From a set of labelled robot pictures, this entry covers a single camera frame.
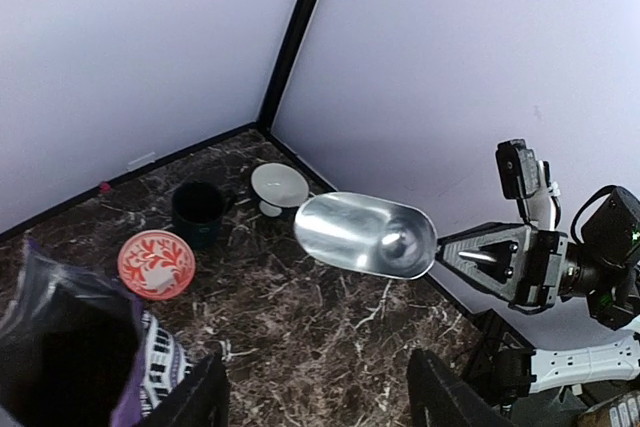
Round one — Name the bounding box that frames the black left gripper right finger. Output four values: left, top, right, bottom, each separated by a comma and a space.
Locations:
407, 349, 513, 427

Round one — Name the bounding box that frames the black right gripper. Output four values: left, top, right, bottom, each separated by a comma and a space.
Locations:
436, 222, 568, 312

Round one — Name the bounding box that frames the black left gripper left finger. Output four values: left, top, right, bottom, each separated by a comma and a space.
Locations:
144, 353, 230, 427

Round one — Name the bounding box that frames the purple pet food bag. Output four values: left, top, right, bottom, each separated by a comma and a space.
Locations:
1, 242, 193, 426

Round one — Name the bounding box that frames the silver metal scoop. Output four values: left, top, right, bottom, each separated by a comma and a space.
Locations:
294, 192, 441, 280

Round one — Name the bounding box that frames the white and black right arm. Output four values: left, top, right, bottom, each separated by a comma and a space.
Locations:
436, 185, 639, 406

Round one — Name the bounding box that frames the red patterned white bowl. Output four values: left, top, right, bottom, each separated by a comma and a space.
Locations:
117, 230, 196, 301

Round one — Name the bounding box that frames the dark green mug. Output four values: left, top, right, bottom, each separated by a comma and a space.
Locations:
171, 182, 237, 250

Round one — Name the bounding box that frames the blue and white bowl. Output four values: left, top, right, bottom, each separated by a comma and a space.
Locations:
251, 163, 310, 218

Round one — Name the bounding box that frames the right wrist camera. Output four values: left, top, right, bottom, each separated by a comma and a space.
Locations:
495, 139, 561, 231

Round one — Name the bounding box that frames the black right frame post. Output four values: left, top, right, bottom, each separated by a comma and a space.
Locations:
256, 0, 318, 132

